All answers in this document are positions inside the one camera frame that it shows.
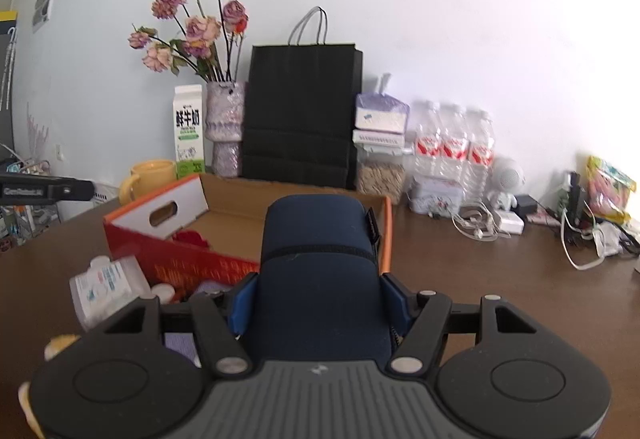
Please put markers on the clear seed storage container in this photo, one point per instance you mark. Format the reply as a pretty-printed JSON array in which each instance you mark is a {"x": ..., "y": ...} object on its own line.
[{"x": 380, "y": 179}]

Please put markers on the yellow mug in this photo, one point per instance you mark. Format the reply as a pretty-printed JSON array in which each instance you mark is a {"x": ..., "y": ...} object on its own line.
[{"x": 150, "y": 176}]

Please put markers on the white power adapter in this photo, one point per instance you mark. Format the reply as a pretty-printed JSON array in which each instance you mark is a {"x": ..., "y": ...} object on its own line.
[{"x": 509, "y": 223}]

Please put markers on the black paper bag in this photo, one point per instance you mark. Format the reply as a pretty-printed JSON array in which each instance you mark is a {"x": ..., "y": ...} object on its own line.
[{"x": 300, "y": 119}]

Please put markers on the white flat box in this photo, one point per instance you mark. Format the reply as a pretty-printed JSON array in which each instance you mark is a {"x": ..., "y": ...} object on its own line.
[{"x": 377, "y": 137}]

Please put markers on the crumpled white plastic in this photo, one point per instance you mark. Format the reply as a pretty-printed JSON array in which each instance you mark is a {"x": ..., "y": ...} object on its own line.
[{"x": 607, "y": 239}]

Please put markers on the colourful snack packet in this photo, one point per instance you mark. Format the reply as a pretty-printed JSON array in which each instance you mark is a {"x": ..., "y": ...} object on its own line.
[{"x": 607, "y": 189}]

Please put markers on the navy blue fabric pouch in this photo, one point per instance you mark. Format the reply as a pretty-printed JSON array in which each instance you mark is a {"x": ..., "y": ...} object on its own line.
[{"x": 320, "y": 289}]

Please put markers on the black power adapter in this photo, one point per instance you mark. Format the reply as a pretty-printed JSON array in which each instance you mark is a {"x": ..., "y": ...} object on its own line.
[{"x": 526, "y": 205}]

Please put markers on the dark standing panel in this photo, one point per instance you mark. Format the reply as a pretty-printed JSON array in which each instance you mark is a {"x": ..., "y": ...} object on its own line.
[{"x": 6, "y": 69}]

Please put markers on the purple textured vase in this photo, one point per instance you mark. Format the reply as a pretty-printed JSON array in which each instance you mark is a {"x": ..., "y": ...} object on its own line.
[{"x": 225, "y": 124}]

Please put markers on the clear plastic bottle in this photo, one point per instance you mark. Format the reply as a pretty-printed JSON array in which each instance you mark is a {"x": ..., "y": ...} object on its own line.
[{"x": 105, "y": 286}]

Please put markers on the tissue pack in plastic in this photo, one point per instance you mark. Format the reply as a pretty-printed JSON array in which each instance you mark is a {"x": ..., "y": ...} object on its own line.
[{"x": 380, "y": 114}]

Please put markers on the printed grey tin box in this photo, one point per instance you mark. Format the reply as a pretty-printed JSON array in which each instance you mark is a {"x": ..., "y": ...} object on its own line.
[{"x": 435, "y": 196}]

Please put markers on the pink flat stick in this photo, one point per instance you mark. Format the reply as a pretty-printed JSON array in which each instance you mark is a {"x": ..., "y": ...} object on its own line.
[{"x": 540, "y": 218}]

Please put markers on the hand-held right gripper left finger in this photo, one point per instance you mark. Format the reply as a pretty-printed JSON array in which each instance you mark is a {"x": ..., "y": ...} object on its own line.
[{"x": 242, "y": 309}]

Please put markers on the white round robot speaker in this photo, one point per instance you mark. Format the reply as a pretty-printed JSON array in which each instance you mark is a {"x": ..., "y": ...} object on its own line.
[{"x": 507, "y": 176}]

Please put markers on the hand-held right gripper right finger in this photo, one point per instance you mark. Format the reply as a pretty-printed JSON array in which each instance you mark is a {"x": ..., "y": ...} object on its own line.
[{"x": 395, "y": 306}]

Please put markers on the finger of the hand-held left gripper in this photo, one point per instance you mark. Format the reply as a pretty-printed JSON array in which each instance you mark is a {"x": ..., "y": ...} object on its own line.
[{"x": 45, "y": 190}]

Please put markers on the white wall socket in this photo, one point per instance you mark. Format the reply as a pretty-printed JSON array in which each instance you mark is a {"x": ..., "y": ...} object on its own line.
[{"x": 59, "y": 152}]

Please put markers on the black upright device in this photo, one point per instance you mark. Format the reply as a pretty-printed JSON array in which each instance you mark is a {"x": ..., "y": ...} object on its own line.
[{"x": 575, "y": 199}]

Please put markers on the small green bottle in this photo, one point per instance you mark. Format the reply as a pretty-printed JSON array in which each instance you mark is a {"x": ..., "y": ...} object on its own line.
[{"x": 564, "y": 204}]

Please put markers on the small white plastic cap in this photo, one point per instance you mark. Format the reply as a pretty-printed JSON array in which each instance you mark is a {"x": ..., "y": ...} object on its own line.
[{"x": 162, "y": 292}]

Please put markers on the red cardboard box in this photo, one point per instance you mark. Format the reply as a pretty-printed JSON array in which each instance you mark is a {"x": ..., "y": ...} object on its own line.
[{"x": 200, "y": 264}]

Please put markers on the wall notice paper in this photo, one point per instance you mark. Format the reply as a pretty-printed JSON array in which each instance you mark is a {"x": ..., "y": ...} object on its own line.
[{"x": 45, "y": 1}]

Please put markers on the dried rose bouquet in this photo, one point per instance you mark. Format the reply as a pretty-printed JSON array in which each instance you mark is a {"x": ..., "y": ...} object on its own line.
[{"x": 200, "y": 31}]

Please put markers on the white green milk carton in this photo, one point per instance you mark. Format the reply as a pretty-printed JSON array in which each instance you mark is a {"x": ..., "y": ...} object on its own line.
[{"x": 189, "y": 129}]

